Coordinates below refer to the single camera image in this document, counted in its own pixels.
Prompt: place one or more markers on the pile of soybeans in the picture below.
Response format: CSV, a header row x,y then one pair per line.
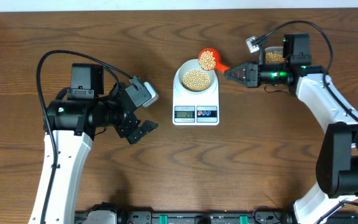
x,y
271,57

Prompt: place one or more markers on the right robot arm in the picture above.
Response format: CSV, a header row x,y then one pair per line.
x,y
337,165

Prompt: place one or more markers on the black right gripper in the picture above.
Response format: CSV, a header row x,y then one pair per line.
x,y
250,78

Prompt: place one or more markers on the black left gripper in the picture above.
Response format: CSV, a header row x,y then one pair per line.
x,y
125,128

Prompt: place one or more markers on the soybeans in scoop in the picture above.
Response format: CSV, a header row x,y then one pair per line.
x,y
207,60

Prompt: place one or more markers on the clear plastic container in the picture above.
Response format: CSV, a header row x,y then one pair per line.
x,y
277,50

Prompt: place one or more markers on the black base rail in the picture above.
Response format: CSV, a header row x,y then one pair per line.
x,y
109,213

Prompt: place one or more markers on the white digital kitchen scale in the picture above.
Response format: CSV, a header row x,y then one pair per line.
x,y
195,109

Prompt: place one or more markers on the soybeans in bowl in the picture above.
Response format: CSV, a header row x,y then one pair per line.
x,y
196,80

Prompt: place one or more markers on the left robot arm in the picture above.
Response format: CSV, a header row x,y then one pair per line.
x,y
70,128

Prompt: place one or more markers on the light blue bowl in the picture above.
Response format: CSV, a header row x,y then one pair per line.
x,y
191,65

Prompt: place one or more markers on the red measuring scoop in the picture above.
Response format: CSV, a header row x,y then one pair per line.
x,y
219,66

